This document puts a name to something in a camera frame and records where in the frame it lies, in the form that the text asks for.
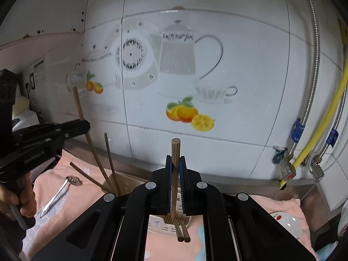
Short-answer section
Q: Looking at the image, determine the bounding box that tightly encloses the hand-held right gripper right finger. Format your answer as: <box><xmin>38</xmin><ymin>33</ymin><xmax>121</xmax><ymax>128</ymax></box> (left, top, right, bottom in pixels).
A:
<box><xmin>179</xmin><ymin>155</ymin><xmax>313</xmax><ymax>261</ymax></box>

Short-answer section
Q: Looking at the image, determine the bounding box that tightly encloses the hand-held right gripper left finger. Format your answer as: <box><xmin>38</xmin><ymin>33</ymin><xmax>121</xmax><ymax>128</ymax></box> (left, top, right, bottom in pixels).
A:
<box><xmin>31</xmin><ymin>155</ymin><xmax>174</xmax><ymax>261</ymax></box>

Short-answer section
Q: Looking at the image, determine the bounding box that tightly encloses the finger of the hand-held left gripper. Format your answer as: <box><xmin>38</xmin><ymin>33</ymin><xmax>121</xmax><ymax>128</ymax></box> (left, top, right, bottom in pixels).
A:
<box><xmin>49</xmin><ymin>120</ymin><xmax>91</xmax><ymax>140</ymax></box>

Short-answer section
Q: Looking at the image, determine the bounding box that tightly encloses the brown wooden chopstick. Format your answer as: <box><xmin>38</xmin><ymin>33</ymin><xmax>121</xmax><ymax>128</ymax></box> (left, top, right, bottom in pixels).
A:
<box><xmin>72</xmin><ymin>85</ymin><xmax>108</xmax><ymax>192</ymax></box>
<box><xmin>104</xmin><ymin>133</ymin><xmax>120</xmax><ymax>196</ymax></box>
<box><xmin>70</xmin><ymin>162</ymin><xmax>108</xmax><ymax>192</ymax></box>
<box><xmin>170</xmin><ymin>138</ymin><xmax>181</xmax><ymax>225</ymax></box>

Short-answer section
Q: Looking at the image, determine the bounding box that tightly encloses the beige plastic cutlery holder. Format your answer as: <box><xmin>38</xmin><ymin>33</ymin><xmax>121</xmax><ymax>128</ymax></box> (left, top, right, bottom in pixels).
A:
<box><xmin>107</xmin><ymin>172</ymin><xmax>192</xmax><ymax>236</ymax></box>

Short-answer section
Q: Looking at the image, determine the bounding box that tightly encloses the person's left hand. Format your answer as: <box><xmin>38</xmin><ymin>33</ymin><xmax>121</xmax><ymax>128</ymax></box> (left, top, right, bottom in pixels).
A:
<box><xmin>0</xmin><ymin>174</ymin><xmax>37</xmax><ymax>218</ymax></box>

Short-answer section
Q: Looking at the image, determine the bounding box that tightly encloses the cream round container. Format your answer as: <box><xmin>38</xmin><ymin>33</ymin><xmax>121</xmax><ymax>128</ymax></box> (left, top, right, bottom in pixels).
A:
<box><xmin>13</xmin><ymin>88</ymin><xmax>31</xmax><ymax>114</ymax></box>

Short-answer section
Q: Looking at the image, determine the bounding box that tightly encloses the metal spoon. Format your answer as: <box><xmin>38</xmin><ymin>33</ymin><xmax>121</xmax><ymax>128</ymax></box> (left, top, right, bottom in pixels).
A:
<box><xmin>40</xmin><ymin>176</ymin><xmax>82</xmax><ymax>218</ymax></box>

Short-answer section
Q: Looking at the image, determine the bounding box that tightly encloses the peach printed towel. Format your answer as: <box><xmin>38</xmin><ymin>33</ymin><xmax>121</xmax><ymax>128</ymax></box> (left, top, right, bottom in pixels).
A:
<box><xmin>22</xmin><ymin>149</ymin><xmax>318</xmax><ymax>261</ymax></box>

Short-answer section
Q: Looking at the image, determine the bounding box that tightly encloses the white floral dish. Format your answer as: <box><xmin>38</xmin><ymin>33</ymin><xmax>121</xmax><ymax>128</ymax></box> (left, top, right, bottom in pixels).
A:
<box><xmin>269</xmin><ymin>211</ymin><xmax>304</xmax><ymax>241</ymax></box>

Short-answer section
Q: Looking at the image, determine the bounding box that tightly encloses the metal pipe valve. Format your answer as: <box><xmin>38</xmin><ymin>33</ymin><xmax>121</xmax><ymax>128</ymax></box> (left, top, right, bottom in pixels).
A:
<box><xmin>310</xmin><ymin>155</ymin><xmax>327</xmax><ymax>182</ymax></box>

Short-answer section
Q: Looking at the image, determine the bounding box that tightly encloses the white printed wall label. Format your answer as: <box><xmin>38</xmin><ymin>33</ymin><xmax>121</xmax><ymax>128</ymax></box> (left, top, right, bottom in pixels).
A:
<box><xmin>33</xmin><ymin>56</ymin><xmax>46</xmax><ymax>85</ymax></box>

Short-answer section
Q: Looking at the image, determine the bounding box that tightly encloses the red handle pipe valve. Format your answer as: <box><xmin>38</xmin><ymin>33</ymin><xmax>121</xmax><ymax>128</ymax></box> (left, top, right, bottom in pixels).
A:
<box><xmin>273</xmin><ymin>145</ymin><xmax>297</xmax><ymax>181</ymax></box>

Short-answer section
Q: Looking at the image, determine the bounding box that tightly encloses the teapot and oranges wall decal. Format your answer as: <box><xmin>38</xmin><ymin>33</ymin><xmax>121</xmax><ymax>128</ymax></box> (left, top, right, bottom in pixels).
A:
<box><xmin>67</xmin><ymin>19</ymin><xmax>239</xmax><ymax>132</ymax></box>

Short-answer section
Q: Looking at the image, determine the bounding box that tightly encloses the yellow gas hose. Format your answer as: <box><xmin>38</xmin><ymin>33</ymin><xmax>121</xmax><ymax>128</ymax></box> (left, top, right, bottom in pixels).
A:
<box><xmin>279</xmin><ymin>57</ymin><xmax>348</xmax><ymax>191</ymax></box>

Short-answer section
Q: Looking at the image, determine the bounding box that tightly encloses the braided metal hose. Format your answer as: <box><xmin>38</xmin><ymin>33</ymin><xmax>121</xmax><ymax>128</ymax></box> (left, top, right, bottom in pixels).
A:
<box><xmin>313</xmin><ymin>85</ymin><xmax>348</xmax><ymax>169</ymax></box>
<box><xmin>283</xmin><ymin>0</ymin><xmax>323</xmax><ymax>169</ymax></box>

